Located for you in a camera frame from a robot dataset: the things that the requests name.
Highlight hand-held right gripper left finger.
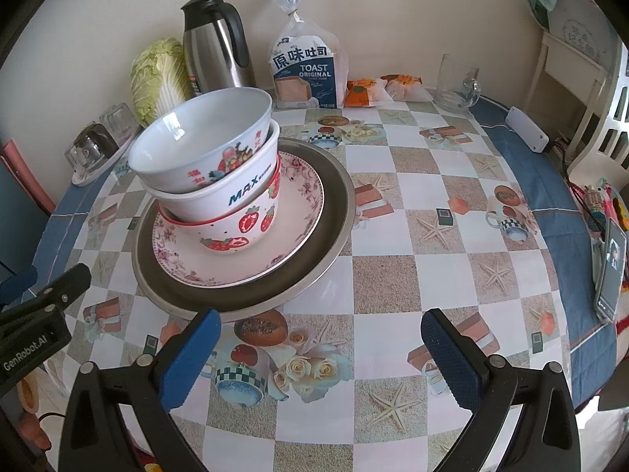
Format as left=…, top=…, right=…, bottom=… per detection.
left=58, top=307, right=223, bottom=472

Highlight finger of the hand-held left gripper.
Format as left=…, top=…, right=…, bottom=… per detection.
left=0, top=263, right=92, bottom=325

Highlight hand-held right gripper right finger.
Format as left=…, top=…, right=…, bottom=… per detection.
left=420, top=307, right=581, bottom=472

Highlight red-rimmed strawberry print bowl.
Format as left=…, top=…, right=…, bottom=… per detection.
left=157, top=155, right=282, bottom=253

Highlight large stainless steel basin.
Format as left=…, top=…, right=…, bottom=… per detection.
left=132, top=138, right=355, bottom=323

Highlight white square bowl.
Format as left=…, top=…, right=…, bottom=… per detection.
left=142, top=123, right=281, bottom=223

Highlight pink floral plate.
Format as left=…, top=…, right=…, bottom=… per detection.
left=151, top=150, right=326, bottom=287

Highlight cartoon print white bowl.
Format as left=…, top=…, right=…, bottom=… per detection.
left=128, top=87, right=273, bottom=195

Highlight person's left hand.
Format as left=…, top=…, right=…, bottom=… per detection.
left=17, top=378, right=52, bottom=453

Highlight checkered printed tablecloth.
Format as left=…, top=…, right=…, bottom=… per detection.
left=42, top=87, right=622, bottom=472

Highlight floral white tray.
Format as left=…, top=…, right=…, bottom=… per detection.
left=71, top=125, right=143, bottom=188

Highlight red chair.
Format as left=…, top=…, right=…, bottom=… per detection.
left=0, top=140, right=57, bottom=214

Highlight glass teapot with brown lid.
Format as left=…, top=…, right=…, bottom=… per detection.
left=65, top=123, right=119, bottom=173

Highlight clear drinking glass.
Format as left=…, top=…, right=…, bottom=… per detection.
left=99, top=102, right=139, bottom=143

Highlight smartphone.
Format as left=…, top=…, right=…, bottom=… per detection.
left=593, top=217, right=628, bottom=323

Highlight colourful small toys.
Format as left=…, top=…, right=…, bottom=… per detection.
left=567, top=177, right=629, bottom=237

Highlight napa cabbage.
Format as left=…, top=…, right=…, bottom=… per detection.
left=130, top=37, right=195, bottom=129

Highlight white power strip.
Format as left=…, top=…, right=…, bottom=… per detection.
left=506, top=105, right=550, bottom=153

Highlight stainless steel thermos jug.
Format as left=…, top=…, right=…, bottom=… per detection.
left=180, top=0, right=256, bottom=99

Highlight clear glass mug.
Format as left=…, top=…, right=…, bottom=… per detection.
left=435, top=53, right=483, bottom=113

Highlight orange snack packet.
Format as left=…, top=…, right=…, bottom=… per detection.
left=344, top=77, right=394, bottom=108
left=381, top=74, right=433, bottom=102

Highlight white plastic chair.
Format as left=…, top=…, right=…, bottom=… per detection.
left=565, top=42, right=629, bottom=188

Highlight sliced toast bread bag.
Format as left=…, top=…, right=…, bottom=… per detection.
left=259, top=0, right=351, bottom=110

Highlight white wooden shelf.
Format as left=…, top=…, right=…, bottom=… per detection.
left=522, top=29, right=610, bottom=124

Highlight round white sign board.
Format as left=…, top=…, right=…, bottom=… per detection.
left=550, top=0, right=617, bottom=65

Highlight green cloth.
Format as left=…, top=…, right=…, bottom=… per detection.
left=525, top=0, right=566, bottom=30

